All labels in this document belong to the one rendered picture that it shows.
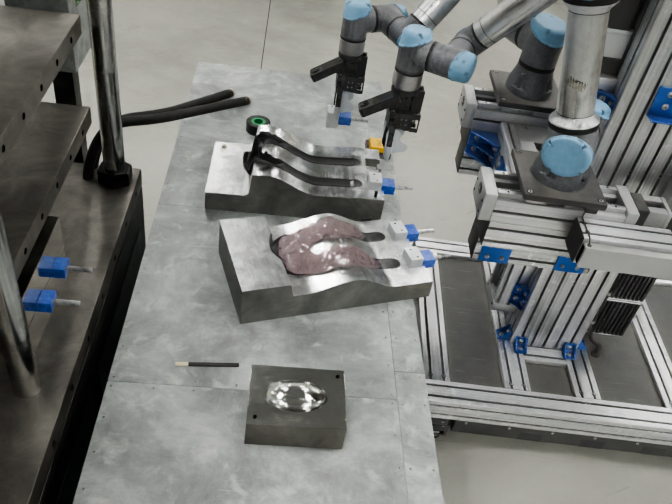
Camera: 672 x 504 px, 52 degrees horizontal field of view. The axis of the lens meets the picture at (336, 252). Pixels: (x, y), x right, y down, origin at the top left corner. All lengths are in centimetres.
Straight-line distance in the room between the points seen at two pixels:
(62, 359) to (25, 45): 69
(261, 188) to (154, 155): 175
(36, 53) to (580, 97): 120
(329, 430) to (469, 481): 113
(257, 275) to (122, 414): 43
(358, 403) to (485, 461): 107
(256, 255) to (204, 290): 16
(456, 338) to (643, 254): 85
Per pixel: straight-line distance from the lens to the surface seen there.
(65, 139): 183
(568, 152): 171
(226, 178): 199
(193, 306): 169
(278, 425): 140
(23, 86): 154
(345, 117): 218
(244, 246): 169
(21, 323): 143
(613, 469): 272
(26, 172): 173
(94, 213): 199
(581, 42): 163
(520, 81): 233
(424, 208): 347
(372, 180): 196
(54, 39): 172
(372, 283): 169
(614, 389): 266
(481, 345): 258
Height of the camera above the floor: 202
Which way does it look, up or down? 41 degrees down
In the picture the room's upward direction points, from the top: 10 degrees clockwise
